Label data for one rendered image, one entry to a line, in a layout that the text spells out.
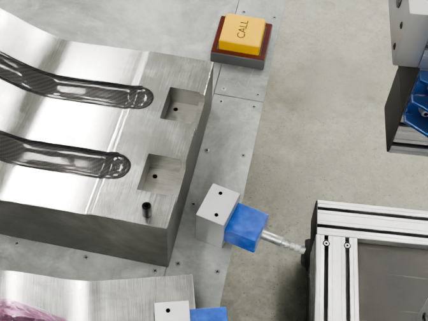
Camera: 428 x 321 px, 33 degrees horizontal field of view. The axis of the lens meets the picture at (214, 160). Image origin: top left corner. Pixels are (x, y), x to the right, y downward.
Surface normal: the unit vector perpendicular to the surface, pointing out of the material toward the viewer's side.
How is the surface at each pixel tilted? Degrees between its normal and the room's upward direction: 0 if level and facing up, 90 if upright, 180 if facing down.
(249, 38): 0
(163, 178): 0
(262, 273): 0
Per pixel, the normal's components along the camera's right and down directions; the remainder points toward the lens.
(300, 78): 0.04, -0.59
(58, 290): 0.49, -0.55
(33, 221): -0.20, 0.78
